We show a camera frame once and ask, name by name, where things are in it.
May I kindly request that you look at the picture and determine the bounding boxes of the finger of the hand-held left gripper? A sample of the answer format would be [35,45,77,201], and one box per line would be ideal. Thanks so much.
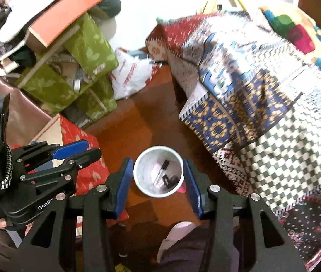
[17,148,102,189]
[10,139,89,165]

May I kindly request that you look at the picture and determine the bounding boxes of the colourful patch blanket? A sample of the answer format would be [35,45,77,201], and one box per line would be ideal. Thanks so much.
[259,3,321,97]

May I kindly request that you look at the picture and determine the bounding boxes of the brown leather cushion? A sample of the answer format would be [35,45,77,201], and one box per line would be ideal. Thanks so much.
[0,59,54,148]

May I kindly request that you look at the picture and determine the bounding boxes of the white plastic bag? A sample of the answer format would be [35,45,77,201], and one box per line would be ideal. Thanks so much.
[111,48,154,100]

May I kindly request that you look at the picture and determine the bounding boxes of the green leaf-print box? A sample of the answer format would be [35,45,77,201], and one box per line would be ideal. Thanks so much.
[75,76,117,120]
[63,13,119,81]
[22,62,93,114]

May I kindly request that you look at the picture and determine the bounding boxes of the pink slipper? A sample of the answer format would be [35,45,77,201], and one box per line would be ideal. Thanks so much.
[157,221,198,263]

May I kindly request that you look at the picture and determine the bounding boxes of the orange cardboard box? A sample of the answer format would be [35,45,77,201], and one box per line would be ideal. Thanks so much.
[29,0,104,48]

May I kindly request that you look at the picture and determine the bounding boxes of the patchwork bedspread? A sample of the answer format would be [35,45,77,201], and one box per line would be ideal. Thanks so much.
[145,6,321,264]

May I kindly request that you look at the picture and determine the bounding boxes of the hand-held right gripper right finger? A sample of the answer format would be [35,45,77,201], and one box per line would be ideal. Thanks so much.
[182,159,305,272]

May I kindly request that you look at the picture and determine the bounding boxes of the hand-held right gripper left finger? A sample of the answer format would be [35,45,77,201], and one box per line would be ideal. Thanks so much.
[22,157,134,272]

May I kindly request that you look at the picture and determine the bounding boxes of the white plastic bucket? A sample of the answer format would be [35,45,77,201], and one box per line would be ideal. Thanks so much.
[133,146,184,198]

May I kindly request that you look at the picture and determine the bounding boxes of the white cloth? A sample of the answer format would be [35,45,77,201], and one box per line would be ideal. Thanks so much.
[0,0,77,44]

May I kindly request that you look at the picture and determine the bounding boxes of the person's legs in dark trousers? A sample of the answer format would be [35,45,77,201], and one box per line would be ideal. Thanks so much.
[160,225,240,272]

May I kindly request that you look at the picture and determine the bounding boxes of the black marker pen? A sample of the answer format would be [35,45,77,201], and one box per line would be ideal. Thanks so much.
[155,160,170,185]

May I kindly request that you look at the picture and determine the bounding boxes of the red leaf-print box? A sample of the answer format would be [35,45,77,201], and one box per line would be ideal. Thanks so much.
[60,115,110,197]

